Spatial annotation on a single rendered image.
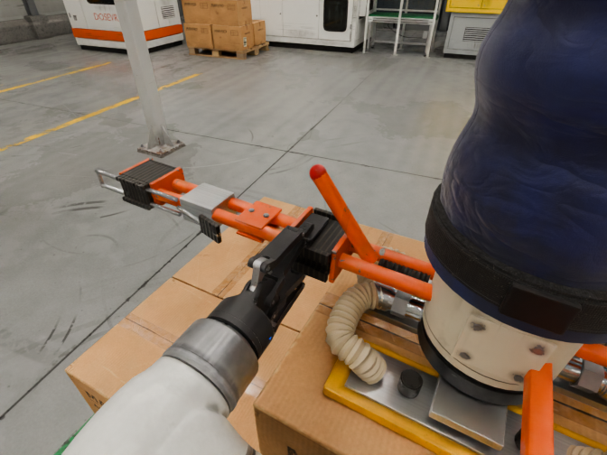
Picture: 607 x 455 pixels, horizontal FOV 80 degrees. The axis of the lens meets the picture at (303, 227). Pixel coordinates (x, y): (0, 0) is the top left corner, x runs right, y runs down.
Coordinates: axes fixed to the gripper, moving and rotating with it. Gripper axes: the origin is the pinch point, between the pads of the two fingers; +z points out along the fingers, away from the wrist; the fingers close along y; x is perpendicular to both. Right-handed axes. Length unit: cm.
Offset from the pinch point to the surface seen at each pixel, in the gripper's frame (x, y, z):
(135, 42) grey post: -243, 20, 179
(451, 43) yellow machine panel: -75, 92, 717
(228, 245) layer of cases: -56, 54, 43
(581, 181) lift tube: 25.5, -21.9, -9.8
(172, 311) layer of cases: -52, 54, 9
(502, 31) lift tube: 17.8, -29.8, -4.2
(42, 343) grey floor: -135, 109, -5
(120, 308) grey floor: -120, 109, 27
